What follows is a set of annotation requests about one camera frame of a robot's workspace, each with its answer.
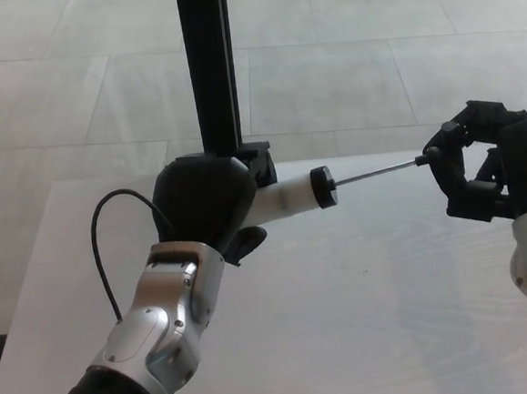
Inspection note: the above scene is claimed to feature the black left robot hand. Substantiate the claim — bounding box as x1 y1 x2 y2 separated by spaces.
147 138 284 276

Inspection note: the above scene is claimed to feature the white air pump black handle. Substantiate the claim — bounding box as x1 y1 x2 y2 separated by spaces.
241 120 468 230

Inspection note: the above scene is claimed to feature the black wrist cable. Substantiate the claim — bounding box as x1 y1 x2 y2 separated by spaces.
87 185 180 322

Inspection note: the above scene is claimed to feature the black metal post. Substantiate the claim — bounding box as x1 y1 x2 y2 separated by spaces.
174 0 246 161

